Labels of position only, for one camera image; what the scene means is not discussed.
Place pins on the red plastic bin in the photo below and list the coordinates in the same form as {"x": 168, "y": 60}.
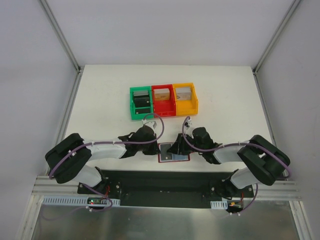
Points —
{"x": 165, "y": 108}

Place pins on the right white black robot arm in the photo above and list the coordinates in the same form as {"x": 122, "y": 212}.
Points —
{"x": 264, "y": 162}

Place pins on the white cable duct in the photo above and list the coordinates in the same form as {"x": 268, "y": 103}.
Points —
{"x": 219, "y": 205}
{"x": 80, "y": 201}

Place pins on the cards in yellow bin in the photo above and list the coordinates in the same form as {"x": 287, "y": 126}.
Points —
{"x": 183, "y": 93}

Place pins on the wooden cards in red bin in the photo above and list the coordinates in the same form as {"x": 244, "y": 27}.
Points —
{"x": 161, "y": 94}

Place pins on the aluminium frame rail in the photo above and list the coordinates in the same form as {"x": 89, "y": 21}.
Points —
{"x": 279, "y": 191}

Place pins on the yellow plastic bin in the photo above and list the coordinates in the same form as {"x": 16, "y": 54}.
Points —
{"x": 187, "y": 108}

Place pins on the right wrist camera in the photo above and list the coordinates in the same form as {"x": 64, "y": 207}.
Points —
{"x": 188, "y": 124}

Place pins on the right white cable duct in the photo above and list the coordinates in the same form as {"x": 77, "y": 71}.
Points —
{"x": 219, "y": 205}

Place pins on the red leather card holder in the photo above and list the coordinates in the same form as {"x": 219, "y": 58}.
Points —
{"x": 175, "y": 157}

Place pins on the black cards in green bin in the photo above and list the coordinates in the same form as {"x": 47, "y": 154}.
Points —
{"x": 141, "y": 99}

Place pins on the left white cable duct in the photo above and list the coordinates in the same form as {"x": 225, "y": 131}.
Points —
{"x": 80, "y": 201}

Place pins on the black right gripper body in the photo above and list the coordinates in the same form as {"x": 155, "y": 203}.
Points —
{"x": 179, "y": 146}

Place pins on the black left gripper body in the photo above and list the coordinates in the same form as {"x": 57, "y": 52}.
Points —
{"x": 151, "y": 149}

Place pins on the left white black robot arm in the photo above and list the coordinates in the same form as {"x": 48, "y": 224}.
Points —
{"x": 68, "y": 160}

